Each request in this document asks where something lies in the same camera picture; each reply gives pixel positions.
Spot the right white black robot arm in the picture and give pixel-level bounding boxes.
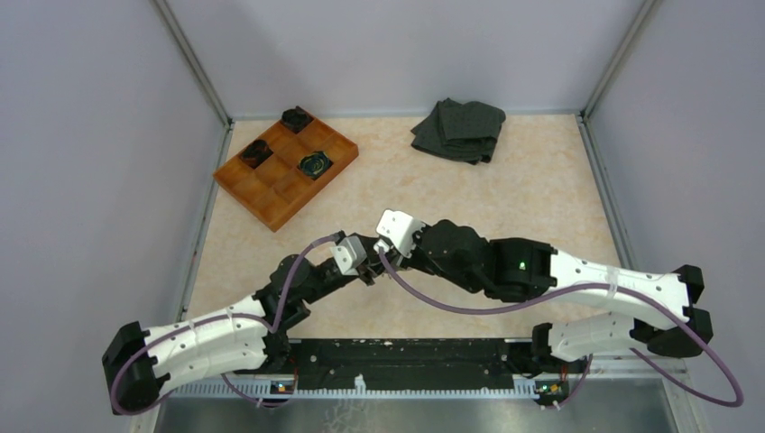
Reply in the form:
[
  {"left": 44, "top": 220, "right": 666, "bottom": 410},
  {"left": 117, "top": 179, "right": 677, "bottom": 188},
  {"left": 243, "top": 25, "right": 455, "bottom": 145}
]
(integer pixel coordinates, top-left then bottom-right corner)
[{"left": 377, "top": 220, "right": 714, "bottom": 372}]

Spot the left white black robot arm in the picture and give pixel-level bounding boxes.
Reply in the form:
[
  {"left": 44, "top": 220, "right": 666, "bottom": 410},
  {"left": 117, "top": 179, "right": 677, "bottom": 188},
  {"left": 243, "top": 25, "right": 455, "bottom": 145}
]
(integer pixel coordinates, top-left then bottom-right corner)
[{"left": 101, "top": 253, "right": 384, "bottom": 415}]

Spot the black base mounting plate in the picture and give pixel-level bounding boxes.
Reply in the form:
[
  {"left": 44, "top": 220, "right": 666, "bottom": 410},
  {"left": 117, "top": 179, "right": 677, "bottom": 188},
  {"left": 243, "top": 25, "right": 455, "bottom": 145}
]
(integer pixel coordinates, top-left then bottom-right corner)
[{"left": 252, "top": 338, "right": 586, "bottom": 391}]

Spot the black green coiled object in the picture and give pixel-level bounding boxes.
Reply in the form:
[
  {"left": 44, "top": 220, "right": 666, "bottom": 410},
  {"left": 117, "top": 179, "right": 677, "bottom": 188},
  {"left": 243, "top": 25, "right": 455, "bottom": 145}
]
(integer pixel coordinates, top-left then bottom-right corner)
[{"left": 298, "top": 151, "right": 333, "bottom": 180}]

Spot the dark grey folded cloth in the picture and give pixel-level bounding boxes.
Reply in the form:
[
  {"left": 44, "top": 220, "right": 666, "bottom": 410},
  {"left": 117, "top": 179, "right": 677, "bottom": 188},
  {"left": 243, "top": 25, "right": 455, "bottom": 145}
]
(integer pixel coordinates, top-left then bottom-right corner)
[{"left": 411, "top": 98, "right": 506, "bottom": 165}]

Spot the orange compartment tray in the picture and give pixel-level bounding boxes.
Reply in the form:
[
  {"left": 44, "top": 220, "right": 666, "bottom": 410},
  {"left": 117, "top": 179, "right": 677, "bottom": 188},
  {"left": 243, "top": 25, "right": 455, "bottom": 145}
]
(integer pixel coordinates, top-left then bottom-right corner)
[{"left": 214, "top": 108, "right": 359, "bottom": 232}]

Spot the black object left compartment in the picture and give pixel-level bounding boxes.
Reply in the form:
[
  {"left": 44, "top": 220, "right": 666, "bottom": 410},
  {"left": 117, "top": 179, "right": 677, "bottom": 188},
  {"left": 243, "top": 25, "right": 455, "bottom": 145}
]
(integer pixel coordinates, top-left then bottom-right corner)
[{"left": 239, "top": 139, "right": 273, "bottom": 170}]

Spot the black object compartment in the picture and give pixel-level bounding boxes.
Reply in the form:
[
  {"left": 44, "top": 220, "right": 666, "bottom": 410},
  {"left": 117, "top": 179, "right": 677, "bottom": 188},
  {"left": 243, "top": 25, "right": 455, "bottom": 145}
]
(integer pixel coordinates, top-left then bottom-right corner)
[
  {"left": 280, "top": 106, "right": 314, "bottom": 134},
  {"left": 239, "top": 139, "right": 273, "bottom": 170}
]

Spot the black object back compartment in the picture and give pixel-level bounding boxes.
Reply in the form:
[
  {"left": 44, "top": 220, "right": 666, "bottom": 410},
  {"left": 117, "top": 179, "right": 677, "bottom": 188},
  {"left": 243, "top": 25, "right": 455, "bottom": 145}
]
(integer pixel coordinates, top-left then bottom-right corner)
[{"left": 280, "top": 106, "right": 314, "bottom": 134}]

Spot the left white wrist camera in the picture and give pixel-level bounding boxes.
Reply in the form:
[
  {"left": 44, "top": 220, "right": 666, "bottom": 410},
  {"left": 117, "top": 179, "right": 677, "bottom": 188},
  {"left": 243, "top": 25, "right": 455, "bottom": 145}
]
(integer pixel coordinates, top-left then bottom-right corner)
[{"left": 330, "top": 235, "right": 367, "bottom": 276}]

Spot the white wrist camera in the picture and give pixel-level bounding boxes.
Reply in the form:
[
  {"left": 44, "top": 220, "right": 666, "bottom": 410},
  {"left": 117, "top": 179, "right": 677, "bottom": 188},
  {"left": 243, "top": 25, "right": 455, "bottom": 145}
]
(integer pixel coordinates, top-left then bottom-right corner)
[
  {"left": 330, "top": 235, "right": 367, "bottom": 276},
  {"left": 375, "top": 209, "right": 426, "bottom": 256}
]

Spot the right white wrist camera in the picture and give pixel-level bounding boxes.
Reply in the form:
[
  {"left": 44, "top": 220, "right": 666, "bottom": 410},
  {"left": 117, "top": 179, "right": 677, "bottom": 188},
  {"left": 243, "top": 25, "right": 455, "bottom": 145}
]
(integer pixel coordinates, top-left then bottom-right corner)
[{"left": 375, "top": 209, "right": 426, "bottom": 256}]

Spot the white cable duct rail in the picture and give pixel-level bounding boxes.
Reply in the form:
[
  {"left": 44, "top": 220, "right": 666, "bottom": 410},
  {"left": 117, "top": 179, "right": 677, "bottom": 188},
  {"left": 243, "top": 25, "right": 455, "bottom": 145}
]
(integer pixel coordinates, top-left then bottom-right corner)
[{"left": 171, "top": 375, "right": 539, "bottom": 401}]

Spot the right aluminium frame post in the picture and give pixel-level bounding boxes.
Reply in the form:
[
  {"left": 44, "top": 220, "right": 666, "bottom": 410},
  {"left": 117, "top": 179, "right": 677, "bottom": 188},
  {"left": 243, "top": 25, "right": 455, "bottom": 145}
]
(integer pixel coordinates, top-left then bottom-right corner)
[{"left": 580, "top": 0, "right": 664, "bottom": 122}]

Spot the aluminium frame post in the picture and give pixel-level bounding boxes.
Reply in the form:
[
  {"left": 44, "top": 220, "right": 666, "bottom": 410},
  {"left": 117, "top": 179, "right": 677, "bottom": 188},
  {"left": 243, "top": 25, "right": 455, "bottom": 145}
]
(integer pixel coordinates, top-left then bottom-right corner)
[
  {"left": 580, "top": 0, "right": 664, "bottom": 122},
  {"left": 151, "top": 0, "right": 233, "bottom": 128}
]

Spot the left aluminium frame post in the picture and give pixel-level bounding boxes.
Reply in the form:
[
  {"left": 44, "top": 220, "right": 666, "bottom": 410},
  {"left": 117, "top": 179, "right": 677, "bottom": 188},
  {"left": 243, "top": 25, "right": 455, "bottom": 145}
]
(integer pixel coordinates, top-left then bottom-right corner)
[{"left": 151, "top": 0, "right": 233, "bottom": 128}]

